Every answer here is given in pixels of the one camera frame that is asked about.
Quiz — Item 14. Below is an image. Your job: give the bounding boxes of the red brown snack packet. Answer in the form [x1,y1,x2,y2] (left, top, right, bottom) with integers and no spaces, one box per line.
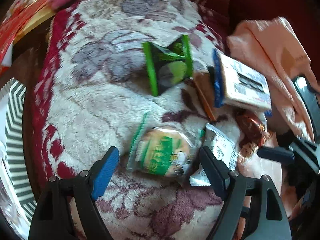
[234,109,269,148]

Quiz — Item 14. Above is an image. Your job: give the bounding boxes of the striped green white cardboard box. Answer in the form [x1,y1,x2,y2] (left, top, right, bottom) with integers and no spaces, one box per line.
[1,78,37,239]

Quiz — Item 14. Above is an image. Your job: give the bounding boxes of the white small snack packet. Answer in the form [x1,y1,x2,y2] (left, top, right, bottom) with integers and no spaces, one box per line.
[189,123,238,186]

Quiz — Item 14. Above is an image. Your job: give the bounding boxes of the blue edged biscuit packet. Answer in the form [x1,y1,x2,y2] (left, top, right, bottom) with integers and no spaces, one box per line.
[207,49,272,116]

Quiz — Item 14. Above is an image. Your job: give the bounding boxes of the orange cracker packet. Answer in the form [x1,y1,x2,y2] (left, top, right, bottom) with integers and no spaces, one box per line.
[193,71,216,121]

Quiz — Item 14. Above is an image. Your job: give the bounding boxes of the green white cracker packet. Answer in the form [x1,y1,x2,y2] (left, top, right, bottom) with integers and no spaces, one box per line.
[126,112,204,185]

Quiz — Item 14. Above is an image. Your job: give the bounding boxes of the green black snack packet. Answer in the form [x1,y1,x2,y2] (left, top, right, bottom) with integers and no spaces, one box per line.
[143,35,193,96]

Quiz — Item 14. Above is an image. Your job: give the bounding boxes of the peach plastic bag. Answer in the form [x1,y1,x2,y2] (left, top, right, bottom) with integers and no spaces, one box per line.
[227,17,319,141]

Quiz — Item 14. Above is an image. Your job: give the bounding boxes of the floral fleece blanket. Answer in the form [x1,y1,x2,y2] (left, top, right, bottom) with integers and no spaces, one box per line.
[32,0,229,239]

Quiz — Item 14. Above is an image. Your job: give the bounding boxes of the red embroidered cloth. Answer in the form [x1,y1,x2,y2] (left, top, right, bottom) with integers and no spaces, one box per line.
[1,0,55,73]

